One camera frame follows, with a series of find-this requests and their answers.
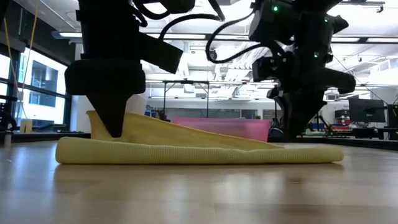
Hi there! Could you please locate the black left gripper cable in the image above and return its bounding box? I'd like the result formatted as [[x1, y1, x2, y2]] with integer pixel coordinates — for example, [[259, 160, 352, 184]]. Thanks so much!
[[133, 0, 226, 41]]

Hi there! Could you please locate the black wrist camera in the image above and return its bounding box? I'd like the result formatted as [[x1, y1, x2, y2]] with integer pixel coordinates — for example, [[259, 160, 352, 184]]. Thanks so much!
[[139, 32, 184, 75], [252, 55, 282, 83]]

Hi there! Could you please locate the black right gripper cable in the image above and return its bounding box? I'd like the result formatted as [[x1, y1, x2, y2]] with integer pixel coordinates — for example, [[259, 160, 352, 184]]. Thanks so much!
[[205, 9, 266, 65]]

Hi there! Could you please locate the black background robot rig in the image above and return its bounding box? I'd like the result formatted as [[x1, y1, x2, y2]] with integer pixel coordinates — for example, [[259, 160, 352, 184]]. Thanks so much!
[[306, 113, 335, 136]]

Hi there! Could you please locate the long ceiling light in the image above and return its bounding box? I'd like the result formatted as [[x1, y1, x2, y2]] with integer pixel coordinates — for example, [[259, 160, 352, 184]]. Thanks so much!
[[51, 30, 83, 40]]

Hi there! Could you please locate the black framed window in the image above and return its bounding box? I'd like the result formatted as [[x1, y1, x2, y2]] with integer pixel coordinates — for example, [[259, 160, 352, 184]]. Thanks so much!
[[0, 46, 75, 131]]

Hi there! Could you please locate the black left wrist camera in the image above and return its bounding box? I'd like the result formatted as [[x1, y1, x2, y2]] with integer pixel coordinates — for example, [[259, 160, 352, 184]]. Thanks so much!
[[139, 32, 184, 75]]

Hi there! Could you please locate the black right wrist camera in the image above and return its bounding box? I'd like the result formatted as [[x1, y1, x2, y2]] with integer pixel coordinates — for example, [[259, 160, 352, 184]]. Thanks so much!
[[252, 55, 282, 83]]

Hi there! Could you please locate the pink plastic basket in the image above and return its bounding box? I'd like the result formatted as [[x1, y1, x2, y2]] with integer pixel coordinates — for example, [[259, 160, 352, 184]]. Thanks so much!
[[171, 117, 271, 142]]

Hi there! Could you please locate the black computer monitor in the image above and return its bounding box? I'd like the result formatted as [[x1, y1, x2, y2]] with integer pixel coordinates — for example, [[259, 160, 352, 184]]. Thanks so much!
[[387, 104, 398, 129], [348, 98, 386, 124]]

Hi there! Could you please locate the black folding table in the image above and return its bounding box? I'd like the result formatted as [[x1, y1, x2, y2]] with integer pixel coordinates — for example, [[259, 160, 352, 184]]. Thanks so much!
[[162, 80, 211, 118]]

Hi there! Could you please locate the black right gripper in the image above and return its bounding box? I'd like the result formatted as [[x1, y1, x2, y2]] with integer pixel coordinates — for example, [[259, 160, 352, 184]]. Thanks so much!
[[267, 50, 358, 141]]

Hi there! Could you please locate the yellow microfiber towel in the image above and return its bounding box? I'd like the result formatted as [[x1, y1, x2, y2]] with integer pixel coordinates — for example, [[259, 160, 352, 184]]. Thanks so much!
[[55, 110, 345, 165]]

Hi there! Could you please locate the tan background box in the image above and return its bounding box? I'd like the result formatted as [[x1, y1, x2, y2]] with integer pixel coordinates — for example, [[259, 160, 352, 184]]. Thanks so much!
[[19, 119, 34, 134]]

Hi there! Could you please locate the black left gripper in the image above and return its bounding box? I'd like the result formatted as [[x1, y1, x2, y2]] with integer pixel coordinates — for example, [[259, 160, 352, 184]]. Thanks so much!
[[63, 53, 147, 139]]

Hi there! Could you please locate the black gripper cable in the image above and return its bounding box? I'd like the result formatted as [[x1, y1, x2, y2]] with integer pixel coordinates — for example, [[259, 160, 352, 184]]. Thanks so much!
[[133, 0, 226, 41], [205, 9, 266, 65]]

